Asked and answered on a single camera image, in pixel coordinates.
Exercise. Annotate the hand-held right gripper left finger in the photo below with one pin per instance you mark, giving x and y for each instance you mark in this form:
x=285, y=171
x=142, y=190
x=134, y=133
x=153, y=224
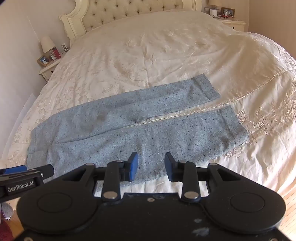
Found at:
x=133, y=167

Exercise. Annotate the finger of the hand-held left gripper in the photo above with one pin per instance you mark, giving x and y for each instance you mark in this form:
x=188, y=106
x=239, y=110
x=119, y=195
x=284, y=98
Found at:
x=48, y=172
x=15, y=169

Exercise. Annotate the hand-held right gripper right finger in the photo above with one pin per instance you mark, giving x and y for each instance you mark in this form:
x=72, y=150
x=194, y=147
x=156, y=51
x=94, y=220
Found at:
x=168, y=168

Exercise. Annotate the blue-grey speckled pants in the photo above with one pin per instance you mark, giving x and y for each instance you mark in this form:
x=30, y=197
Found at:
x=161, y=139

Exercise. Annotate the dark red cloth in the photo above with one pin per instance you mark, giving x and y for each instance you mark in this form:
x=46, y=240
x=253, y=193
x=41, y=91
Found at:
x=7, y=229

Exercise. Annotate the cream nightstand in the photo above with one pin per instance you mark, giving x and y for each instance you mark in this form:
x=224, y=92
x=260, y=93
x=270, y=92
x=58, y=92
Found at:
x=233, y=24
x=47, y=70

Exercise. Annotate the cream embroidered bedspread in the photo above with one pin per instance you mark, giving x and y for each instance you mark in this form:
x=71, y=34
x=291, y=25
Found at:
x=161, y=51

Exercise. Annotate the white shade table lamp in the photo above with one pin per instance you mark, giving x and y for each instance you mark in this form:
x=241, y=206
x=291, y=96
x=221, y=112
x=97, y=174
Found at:
x=215, y=2
x=47, y=44

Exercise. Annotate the cream tufted headboard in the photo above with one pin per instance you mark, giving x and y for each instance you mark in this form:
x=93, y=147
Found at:
x=111, y=14

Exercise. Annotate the white cylinder device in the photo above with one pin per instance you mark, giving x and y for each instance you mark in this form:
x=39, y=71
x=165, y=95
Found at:
x=214, y=12

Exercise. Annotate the wooden photo frame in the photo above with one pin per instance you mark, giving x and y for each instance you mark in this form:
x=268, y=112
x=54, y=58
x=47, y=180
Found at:
x=44, y=61
x=227, y=12

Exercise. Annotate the white wall socket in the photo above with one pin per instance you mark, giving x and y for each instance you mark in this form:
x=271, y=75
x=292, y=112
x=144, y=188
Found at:
x=63, y=46
x=206, y=9

